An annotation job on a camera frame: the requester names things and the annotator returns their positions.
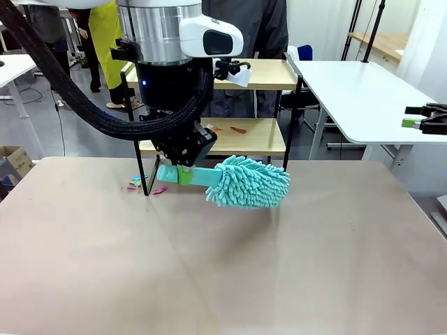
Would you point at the person in dark grey clothes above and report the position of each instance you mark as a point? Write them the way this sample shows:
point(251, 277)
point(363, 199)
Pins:
point(45, 21)

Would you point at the teal chenille duster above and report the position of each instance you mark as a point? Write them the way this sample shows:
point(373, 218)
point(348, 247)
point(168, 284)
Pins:
point(251, 185)

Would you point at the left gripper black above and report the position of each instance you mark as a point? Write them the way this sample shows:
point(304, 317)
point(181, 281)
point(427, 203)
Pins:
point(167, 87)

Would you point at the person in yellow apron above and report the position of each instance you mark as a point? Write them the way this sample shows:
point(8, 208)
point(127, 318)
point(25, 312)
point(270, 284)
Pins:
point(104, 42)

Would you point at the wooden desk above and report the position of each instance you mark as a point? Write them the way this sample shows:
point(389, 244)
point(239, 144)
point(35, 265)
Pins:
point(384, 43)

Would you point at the person in grey jacket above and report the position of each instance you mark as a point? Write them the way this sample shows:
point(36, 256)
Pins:
point(265, 28)

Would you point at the black stand pole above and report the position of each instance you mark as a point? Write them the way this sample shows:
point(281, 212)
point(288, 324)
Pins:
point(373, 31)
point(351, 31)

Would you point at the brown cardboard box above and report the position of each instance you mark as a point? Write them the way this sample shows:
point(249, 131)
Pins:
point(17, 157)

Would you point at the large white table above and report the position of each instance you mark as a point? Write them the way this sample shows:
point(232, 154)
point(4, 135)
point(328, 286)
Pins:
point(366, 97)

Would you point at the wooden shelf with black frame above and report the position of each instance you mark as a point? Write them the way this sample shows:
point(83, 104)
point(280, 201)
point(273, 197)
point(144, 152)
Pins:
point(251, 137)

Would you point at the person in black clothes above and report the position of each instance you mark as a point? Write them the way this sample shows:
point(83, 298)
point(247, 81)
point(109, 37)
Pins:
point(91, 59)

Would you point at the red and white paper scrap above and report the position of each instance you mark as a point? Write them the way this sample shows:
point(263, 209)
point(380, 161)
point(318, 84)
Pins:
point(213, 128)

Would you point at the blue office chair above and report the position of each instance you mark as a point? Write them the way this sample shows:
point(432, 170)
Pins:
point(305, 52)

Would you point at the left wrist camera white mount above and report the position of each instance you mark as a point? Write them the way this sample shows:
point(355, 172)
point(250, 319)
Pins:
point(241, 78)

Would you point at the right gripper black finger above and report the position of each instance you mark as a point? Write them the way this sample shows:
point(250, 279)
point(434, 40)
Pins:
point(433, 110)
point(434, 127)

